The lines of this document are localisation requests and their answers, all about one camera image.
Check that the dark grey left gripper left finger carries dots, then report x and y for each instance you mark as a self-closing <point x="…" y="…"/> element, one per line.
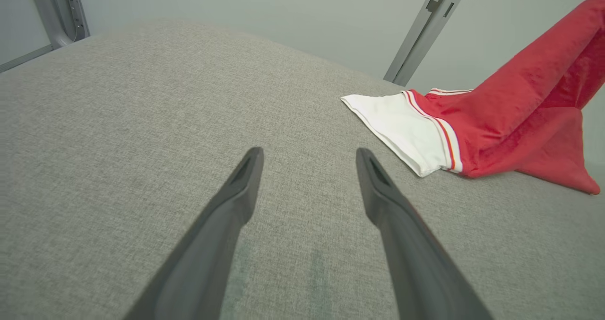
<point x="208" y="249"/>

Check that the grey metal corner bracket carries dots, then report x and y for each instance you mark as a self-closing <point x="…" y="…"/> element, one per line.
<point x="59" y="12"/>

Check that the grey fabric sofa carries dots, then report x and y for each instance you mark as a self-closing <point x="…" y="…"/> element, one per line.
<point x="142" y="121"/>

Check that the dark grey partition base rail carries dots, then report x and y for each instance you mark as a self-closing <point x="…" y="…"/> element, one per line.
<point x="26" y="57"/>

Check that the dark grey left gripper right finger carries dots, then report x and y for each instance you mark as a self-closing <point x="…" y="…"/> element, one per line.
<point x="411" y="254"/>

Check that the grey double partition post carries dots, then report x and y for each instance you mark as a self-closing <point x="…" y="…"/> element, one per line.
<point x="425" y="31"/>

